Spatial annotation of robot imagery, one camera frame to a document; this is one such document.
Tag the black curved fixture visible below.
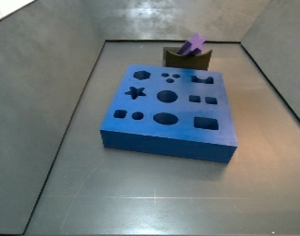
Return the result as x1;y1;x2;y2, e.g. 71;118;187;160
163;47;213;70

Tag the purple star prism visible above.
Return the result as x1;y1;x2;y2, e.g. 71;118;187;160
177;33;206;56

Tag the blue shape-sorter block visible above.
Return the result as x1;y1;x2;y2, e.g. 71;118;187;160
100;65;238;163

